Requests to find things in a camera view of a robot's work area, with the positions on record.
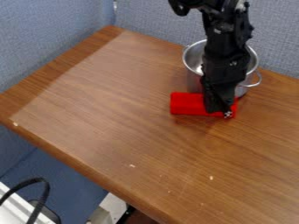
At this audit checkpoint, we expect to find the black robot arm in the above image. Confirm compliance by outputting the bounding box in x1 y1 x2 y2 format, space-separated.
168 0 255 118

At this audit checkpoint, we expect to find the metal pot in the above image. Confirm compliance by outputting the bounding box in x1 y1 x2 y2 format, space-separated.
181 39 263 97

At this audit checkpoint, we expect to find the black cable loop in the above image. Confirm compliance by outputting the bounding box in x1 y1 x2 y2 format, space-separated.
0 177 52 224

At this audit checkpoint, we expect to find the red plastic block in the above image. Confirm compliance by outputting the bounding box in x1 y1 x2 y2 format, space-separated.
169 92 237 118

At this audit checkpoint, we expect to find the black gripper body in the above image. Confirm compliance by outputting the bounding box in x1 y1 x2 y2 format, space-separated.
200 49 252 119

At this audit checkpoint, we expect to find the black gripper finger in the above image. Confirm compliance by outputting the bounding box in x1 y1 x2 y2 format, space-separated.
217 86 235 116
201 79 223 114

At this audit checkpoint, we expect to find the white table frame part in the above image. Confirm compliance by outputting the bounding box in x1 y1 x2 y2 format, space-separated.
85 193 127 224

